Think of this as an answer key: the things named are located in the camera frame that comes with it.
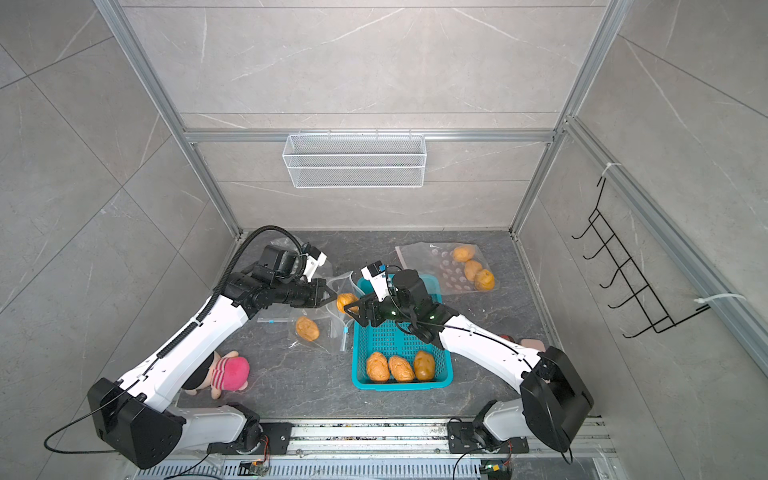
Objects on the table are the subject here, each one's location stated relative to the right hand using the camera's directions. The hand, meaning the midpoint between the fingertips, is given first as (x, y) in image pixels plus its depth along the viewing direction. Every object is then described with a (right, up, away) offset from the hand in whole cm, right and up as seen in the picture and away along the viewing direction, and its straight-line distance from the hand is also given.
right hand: (356, 304), depth 75 cm
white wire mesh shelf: (-4, +45, +25) cm, 52 cm away
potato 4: (-16, -10, +13) cm, 23 cm away
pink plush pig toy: (-35, -19, +3) cm, 40 cm away
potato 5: (+12, -19, +5) cm, 22 cm away
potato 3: (+40, +4, +21) cm, 45 cm away
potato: (+36, +13, +31) cm, 49 cm away
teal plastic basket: (+8, -16, +7) cm, 19 cm away
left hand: (-4, +3, -1) cm, 5 cm away
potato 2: (+38, +8, +28) cm, 48 cm away
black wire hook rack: (+64, +8, -7) cm, 65 cm away
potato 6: (+18, -18, +6) cm, 27 cm away
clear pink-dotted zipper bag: (+34, +8, +32) cm, 47 cm away
